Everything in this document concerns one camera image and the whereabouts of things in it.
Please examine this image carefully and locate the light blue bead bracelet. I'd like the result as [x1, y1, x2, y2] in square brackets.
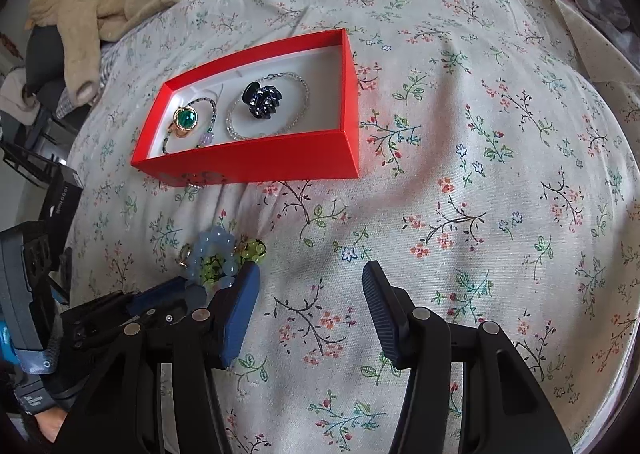
[185, 225, 241, 291]

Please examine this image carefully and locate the green bead black cord bracelet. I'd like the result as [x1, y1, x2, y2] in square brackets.
[196, 237, 268, 285]

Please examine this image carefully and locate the green multicolour beaded bracelet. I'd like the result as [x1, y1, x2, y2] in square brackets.
[160, 94, 219, 155]

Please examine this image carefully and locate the gold ring with green stone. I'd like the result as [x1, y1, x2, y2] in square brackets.
[167, 104, 201, 139]

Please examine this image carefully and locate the red Ace jewelry box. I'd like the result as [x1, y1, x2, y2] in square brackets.
[131, 29, 359, 187]

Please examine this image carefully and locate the black flower hair clip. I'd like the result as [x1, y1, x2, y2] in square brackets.
[242, 82, 282, 119]

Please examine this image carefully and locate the clear beaded bracelet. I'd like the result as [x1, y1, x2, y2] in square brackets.
[224, 71, 312, 142]

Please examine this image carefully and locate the black iQOO phone box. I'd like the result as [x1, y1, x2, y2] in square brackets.
[39, 165, 84, 257]

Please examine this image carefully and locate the floral bed sheet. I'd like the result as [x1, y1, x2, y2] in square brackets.
[70, 0, 639, 453]

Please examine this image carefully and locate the crumpled grey white cloth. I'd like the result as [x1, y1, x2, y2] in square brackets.
[575, 0, 630, 31]

